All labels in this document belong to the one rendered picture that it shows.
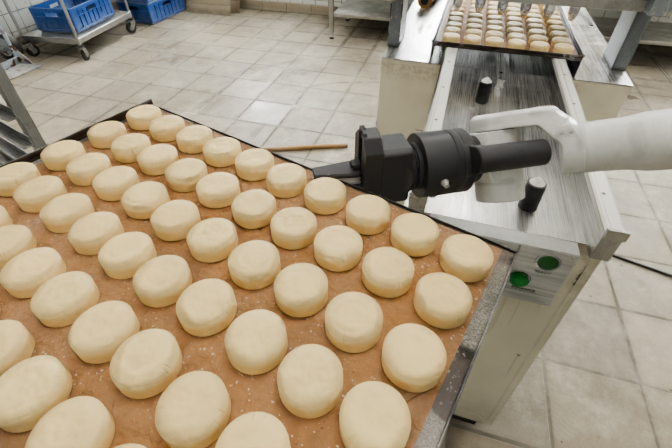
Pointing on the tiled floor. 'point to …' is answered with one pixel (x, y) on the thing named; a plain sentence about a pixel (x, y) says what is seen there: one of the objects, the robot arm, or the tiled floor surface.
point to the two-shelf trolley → (64, 4)
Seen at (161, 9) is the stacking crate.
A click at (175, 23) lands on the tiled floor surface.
